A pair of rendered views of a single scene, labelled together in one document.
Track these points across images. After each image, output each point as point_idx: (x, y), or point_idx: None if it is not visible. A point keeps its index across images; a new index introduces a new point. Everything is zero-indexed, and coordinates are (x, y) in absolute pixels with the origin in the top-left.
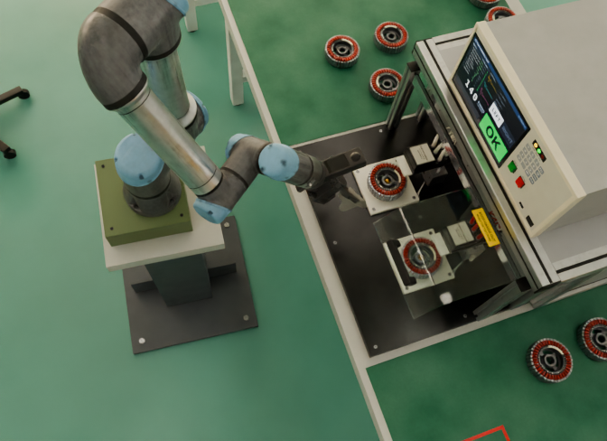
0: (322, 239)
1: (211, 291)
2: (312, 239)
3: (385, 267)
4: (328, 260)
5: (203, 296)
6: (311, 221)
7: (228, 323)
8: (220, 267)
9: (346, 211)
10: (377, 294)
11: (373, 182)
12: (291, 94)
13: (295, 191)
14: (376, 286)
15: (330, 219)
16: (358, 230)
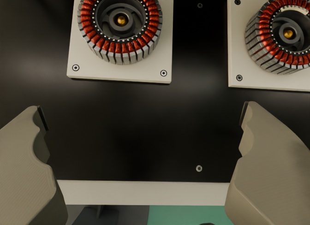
0: (177, 183)
1: (116, 213)
2: (170, 200)
3: (267, 101)
4: (217, 186)
5: (117, 220)
6: (138, 190)
7: (143, 205)
8: (101, 205)
9: (147, 123)
10: (306, 133)
11: (118, 48)
12: None
13: (66, 196)
14: (292, 129)
15: (151, 159)
16: (190, 117)
